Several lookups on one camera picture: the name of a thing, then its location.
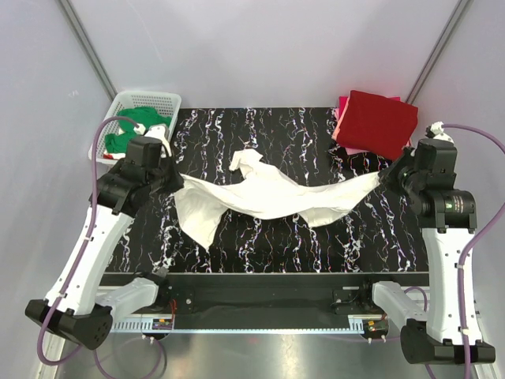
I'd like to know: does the white t shirt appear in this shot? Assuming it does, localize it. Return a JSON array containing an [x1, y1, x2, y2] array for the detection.
[[174, 149, 380, 249]]

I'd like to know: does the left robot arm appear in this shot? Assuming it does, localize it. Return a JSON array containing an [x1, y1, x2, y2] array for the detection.
[[25, 137, 183, 350]]

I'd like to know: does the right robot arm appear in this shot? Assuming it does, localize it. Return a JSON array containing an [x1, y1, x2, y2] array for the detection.
[[358, 138, 496, 366]]

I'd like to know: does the red white garment in basket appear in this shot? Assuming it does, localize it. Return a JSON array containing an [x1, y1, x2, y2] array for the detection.
[[103, 152, 125, 160]]

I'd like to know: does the green t shirt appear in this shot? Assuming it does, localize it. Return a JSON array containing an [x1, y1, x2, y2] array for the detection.
[[104, 107, 172, 153]]

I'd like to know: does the folded red t shirt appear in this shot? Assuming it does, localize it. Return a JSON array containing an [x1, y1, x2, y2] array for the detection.
[[338, 89, 419, 163]]

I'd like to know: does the folded pink t shirt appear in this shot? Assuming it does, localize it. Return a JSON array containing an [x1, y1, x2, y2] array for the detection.
[[331, 95, 412, 156]]

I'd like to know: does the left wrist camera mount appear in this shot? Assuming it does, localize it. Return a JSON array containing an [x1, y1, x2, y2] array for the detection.
[[133, 124, 172, 158]]

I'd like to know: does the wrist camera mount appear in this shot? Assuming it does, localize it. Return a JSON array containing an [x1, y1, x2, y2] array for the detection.
[[133, 124, 172, 158], [421, 122, 455, 149]]

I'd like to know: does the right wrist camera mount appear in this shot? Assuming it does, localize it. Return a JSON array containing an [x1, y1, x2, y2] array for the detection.
[[421, 122, 455, 149]]

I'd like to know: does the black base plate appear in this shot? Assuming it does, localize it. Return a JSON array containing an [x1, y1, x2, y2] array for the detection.
[[142, 273, 399, 326]]

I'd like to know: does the slotted cable duct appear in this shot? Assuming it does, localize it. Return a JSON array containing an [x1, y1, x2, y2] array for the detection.
[[110, 317, 365, 335]]

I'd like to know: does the right aluminium frame post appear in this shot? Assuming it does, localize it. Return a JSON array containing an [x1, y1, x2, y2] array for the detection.
[[406, 0, 473, 105]]

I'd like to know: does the aluminium frame post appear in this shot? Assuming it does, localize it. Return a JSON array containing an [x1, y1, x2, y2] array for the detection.
[[55, 0, 118, 100], [406, 0, 473, 105]]

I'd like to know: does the left aluminium frame post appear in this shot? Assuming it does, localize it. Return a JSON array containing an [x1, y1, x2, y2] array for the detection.
[[55, 0, 118, 100]]

